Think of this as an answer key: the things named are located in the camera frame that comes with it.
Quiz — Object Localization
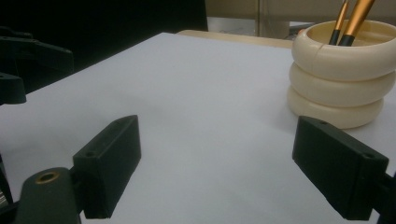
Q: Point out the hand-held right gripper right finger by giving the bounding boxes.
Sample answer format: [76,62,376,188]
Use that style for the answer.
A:
[291,115,390,222]

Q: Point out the wooden shelf unit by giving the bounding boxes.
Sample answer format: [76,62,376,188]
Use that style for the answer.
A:
[205,0,396,40]

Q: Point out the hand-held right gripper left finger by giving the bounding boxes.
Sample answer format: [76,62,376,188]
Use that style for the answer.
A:
[72,115,142,220]

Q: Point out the white table mat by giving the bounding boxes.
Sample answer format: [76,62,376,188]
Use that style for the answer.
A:
[0,32,396,224]

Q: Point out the black curtain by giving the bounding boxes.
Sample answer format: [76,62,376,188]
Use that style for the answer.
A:
[0,0,209,95]

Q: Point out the cream ringed brush holder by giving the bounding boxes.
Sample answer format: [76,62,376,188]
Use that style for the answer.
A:
[287,19,396,130]

